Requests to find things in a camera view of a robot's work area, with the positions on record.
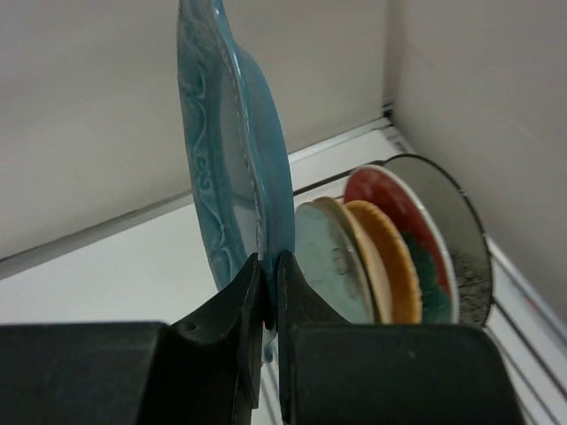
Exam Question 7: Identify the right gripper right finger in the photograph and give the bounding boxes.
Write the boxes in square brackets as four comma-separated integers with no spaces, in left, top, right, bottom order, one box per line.
[276,251,348,423]

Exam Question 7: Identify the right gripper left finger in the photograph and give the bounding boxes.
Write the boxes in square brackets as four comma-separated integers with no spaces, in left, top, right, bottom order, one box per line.
[173,253,264,419]

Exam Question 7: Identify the light blue flower plate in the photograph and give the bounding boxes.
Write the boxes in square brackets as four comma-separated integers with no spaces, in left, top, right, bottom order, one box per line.
[295,202,375,324]

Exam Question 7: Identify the beige bird plate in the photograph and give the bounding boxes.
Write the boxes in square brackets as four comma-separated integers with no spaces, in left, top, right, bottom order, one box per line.
[314,197,393,324]

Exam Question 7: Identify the orange woven plate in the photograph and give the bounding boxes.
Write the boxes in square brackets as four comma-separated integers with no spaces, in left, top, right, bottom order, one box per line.
[345,200,422,324]

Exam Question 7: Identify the red plate blue flower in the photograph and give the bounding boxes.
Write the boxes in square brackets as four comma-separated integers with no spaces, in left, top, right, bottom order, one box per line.
[344,165,460,324]

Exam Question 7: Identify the dark teal scalloped plate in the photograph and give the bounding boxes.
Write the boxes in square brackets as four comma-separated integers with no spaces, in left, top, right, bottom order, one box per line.
[175,0,297,364]

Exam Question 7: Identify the grey tree plate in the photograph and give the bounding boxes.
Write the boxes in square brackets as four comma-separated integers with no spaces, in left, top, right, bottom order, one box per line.
[384,154,493,327]

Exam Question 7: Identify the black wire dish rack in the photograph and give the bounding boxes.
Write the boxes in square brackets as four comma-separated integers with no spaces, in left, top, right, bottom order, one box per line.
[290,170,567,425]

